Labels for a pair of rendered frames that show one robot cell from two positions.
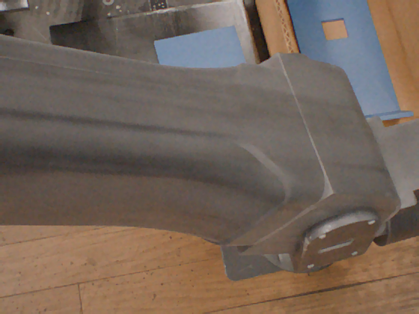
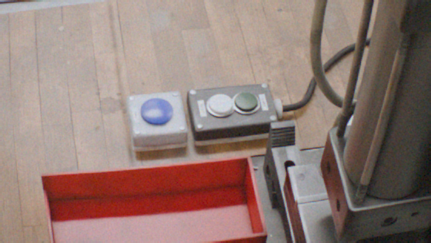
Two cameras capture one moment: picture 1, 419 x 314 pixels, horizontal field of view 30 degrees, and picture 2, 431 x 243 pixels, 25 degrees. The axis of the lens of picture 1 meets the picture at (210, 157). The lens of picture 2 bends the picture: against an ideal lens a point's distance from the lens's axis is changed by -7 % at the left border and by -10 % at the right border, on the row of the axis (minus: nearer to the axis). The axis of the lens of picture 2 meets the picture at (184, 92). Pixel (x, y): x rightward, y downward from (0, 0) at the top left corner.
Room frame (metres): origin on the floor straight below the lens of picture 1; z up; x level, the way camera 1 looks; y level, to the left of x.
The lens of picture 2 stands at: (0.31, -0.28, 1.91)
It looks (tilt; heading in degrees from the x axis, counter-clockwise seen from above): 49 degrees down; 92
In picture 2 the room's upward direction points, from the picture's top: 3 degrees clockwise
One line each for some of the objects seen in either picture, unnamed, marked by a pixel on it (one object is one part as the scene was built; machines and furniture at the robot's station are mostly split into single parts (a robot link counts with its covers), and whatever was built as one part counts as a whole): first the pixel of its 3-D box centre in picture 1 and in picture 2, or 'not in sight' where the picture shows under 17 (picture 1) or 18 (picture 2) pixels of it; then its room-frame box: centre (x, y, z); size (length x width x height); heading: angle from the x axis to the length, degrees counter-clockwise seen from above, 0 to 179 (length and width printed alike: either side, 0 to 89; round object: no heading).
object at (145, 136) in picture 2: not in sight; (156, 127); (0.26, 0.53, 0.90); 0.07 x 0.07 x 0.06; 13
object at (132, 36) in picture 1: (163, 95); not in sight; (0.32, 0.04, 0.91); 0.17 x 0.16 x 0.02; 103
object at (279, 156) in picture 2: not in sight; (294, 207); (0.43, 0.38, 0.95); 0.15 x 0.03 x 0.10; 103
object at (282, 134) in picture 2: not in sight; (282, 165); (0.41, 0.45, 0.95); 0.06 x 0.03 x 0.09; 103
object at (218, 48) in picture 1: (216, 104); not in sight; (0.30, 0.00, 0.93); 0.15 x 0.07 x 0.03; 16
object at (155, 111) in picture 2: not in sight; (156, 114); (0.26, 0.53, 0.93); 0.04 x 0.04 x 0.02
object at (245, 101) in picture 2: not in sight; (245, 105); (0.36, 0.55, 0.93); 0.03 x 0.03 x 0.02
